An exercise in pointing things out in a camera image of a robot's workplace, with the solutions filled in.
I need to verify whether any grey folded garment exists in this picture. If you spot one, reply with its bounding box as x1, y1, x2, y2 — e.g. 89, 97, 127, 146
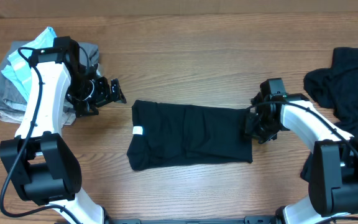
0, 41, 99, 113

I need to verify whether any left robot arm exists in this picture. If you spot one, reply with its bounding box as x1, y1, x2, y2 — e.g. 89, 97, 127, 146
0, 44, 126, 223

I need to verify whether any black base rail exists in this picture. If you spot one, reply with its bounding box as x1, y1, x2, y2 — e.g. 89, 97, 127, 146
104, 215, 283, 224

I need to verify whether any black t-shirt with label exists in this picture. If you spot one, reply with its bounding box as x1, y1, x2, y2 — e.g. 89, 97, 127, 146
127, 100, 253, 171

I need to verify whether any black clothes pile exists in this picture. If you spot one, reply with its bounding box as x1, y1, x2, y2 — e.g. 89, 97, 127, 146
300, 46, 358, 184

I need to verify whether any light blue folded shirt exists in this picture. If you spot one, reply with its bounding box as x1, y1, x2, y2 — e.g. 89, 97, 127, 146
1, 27, 57, 101

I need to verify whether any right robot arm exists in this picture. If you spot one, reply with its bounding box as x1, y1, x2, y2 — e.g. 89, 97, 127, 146
245, 93, 358, 223

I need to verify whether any beige folded garment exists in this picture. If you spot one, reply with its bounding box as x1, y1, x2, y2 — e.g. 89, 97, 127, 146
0, 110, 76, 126

